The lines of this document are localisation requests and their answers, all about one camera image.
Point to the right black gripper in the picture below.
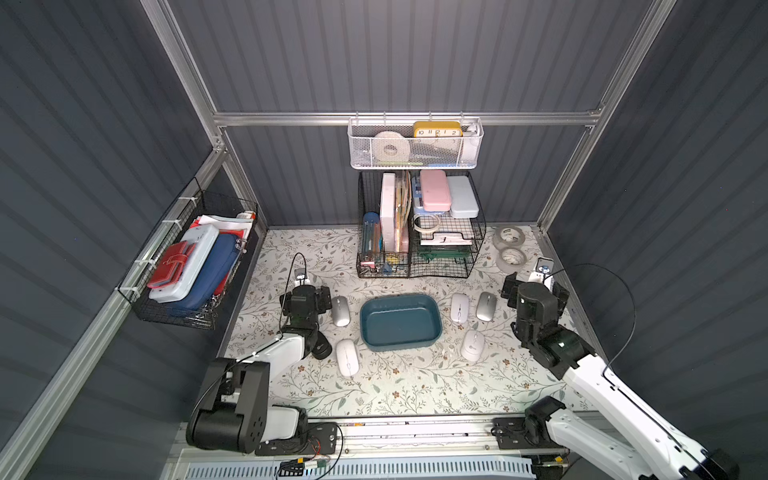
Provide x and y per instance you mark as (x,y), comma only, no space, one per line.
(510,288)

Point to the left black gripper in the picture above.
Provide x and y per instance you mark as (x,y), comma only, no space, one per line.
(285,301)

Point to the white slim computer mouse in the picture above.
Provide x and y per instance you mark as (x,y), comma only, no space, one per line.
(340,311)

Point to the white rounded computer mouse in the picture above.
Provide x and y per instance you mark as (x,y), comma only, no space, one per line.
(460,308)

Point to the white oval computer mouse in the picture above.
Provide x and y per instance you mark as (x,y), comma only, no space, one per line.
(472,346)

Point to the teal plastic storage box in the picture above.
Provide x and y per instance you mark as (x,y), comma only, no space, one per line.
(400,322)

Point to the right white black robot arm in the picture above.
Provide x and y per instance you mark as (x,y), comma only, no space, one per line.
(651,447)

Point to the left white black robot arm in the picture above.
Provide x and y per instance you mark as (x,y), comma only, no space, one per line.
(233,412)

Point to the white box upright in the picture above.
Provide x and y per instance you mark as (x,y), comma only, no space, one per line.
(387,211)

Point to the clear tape roll front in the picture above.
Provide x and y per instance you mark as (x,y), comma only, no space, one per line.
(510,260)

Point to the clear tape roll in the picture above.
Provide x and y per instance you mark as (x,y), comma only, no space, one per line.
(510,260)
(508,236)

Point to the clear tape roll rear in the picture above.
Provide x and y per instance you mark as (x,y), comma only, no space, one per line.
(508,236)

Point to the light grey pencil case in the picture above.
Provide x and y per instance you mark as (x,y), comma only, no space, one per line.
(464,204)

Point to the blue zip case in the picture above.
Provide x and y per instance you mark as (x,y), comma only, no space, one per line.
(214,271)

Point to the pink pencil case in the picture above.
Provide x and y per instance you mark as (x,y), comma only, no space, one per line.
(436,196)

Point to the white plastic case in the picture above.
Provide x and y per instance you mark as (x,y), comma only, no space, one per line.
(203,237)

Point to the red wallet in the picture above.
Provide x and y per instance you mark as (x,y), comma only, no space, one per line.
(170,267)

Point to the white mesh hanging basket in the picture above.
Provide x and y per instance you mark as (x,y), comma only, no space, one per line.
(459,153)

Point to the white tape roll in basket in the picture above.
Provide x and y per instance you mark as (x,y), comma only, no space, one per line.
(390,147)

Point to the small circuit board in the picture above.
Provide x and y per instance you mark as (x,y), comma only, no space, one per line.
(300,467)

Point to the yellow clock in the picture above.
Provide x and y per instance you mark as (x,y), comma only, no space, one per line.
(437,129)

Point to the black wire desk organizer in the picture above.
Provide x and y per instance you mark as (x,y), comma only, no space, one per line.
(434,245)

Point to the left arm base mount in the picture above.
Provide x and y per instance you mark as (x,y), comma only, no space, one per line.
(310,440)

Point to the black wire wall basket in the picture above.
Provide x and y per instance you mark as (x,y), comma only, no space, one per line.
(226,212)

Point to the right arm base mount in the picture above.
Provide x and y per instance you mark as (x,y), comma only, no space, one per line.
(521,433)

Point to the aluminium rail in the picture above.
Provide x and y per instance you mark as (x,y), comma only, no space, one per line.
(405,447)

